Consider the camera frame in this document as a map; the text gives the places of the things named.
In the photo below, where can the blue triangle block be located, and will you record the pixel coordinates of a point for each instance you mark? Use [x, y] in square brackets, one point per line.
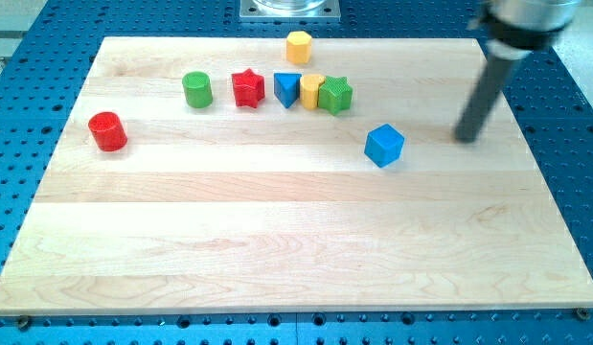
[287, 88]

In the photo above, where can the yellow hexagon block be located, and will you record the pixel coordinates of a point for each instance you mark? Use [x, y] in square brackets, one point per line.
[298, 47]

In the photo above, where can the yellow cylinder block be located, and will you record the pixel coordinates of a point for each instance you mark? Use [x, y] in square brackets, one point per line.
[309, 90]

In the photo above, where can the green cylinder block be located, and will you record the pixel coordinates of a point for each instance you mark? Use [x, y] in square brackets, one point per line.
[197, 89]

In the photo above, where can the green star block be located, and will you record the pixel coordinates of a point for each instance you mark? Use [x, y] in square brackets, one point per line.
[335, 94]

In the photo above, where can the wooden board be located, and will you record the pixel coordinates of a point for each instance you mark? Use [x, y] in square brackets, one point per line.
[271, 209]

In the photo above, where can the blue cube block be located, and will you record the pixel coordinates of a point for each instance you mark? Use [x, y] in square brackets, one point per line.
[384, 145]

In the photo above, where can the red cylinder block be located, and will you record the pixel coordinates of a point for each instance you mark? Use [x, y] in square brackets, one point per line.
[107, 131]

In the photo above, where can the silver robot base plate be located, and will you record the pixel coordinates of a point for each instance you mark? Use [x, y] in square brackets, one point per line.
[289, 10]

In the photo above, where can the red star block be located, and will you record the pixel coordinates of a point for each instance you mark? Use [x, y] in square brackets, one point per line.
[248, 88]

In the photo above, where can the grey pusher rod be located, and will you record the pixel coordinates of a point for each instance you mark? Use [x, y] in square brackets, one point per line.
[496, 73]

